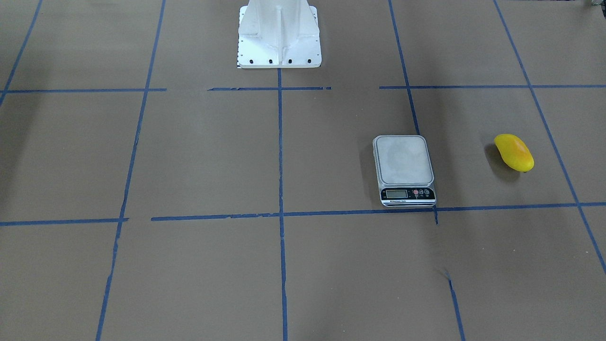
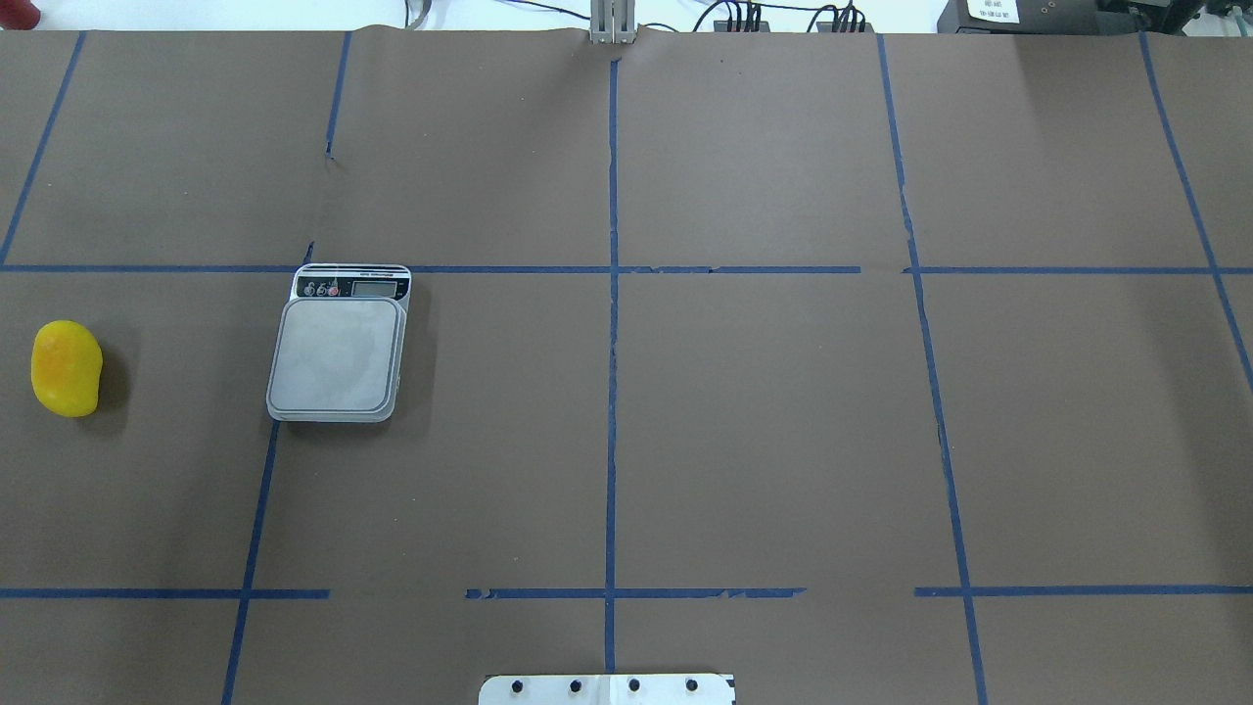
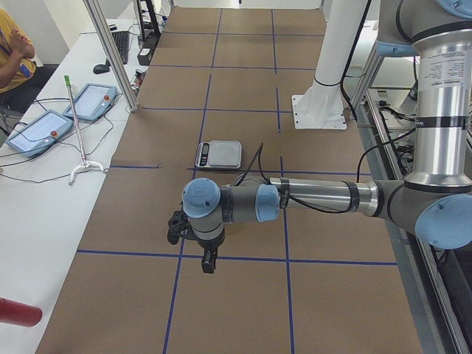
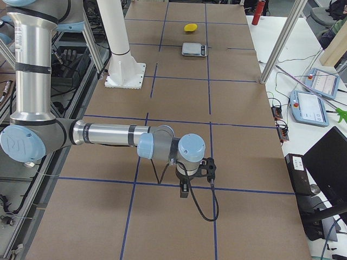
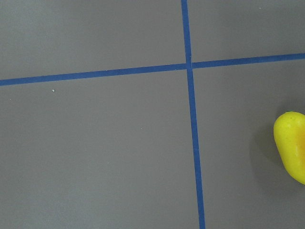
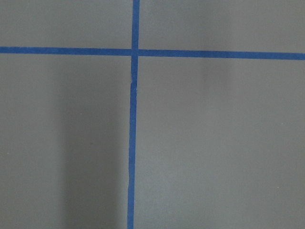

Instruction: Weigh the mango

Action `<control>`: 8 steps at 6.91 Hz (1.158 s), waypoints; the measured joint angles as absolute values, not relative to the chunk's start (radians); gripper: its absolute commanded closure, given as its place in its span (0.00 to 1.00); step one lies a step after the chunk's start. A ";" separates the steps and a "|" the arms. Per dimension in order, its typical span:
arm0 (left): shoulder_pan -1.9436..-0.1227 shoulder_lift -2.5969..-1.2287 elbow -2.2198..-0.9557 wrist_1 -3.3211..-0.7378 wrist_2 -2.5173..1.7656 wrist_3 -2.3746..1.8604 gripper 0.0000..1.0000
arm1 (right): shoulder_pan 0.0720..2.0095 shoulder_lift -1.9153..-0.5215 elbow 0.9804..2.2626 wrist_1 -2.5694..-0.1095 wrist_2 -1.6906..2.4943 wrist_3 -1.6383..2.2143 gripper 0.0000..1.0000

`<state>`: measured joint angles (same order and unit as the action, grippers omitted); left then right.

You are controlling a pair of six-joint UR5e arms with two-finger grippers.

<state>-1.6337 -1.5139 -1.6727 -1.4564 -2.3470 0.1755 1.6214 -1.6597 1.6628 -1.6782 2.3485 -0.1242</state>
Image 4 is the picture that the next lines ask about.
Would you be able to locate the wooden beam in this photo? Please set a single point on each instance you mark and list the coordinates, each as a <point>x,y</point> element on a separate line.
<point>333,43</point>

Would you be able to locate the silver digital kitchen scale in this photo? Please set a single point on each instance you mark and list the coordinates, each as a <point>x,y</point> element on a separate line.
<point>194,49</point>

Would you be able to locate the aluminium frame post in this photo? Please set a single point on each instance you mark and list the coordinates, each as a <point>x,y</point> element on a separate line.
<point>282,39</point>

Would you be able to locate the red bottle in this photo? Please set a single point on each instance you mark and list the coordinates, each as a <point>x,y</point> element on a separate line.
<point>258,11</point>

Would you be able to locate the green plastic clamp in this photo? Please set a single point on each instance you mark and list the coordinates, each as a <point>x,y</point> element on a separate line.
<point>342,115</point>

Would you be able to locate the near teach pendant tablet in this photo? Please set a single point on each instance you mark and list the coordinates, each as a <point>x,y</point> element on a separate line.
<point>308,109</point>

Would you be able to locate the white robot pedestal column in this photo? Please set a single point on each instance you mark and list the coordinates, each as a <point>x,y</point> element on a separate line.
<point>123,71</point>

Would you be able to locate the black monitor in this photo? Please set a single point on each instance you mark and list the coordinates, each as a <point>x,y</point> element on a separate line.
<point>326,163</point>

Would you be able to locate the black mini computer box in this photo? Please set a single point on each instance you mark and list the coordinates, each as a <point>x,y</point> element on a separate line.
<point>298,175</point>

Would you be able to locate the far teach pendant tablet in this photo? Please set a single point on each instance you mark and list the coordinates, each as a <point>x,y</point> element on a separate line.
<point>323,82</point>

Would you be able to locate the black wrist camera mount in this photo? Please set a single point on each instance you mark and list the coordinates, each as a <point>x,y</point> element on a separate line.
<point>206,170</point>

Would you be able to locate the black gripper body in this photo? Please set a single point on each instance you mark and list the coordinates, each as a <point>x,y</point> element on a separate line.
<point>185,179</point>

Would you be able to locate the upper orange circuit board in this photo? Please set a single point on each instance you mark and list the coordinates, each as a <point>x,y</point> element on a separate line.
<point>276,108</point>

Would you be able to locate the orange circuit board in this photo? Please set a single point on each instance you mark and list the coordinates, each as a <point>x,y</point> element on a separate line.
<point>282,130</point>
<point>276,108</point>

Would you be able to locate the yellow mango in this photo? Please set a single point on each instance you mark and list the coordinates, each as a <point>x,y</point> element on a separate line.
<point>190,28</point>

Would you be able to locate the teach pendant tablet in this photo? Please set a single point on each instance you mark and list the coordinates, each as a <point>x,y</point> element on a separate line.
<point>323,82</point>
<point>308,109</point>

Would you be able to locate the lower orange circuit board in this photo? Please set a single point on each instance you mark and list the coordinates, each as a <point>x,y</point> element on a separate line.
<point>282,130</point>

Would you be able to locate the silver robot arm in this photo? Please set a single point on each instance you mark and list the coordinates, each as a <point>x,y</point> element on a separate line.
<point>34,131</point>

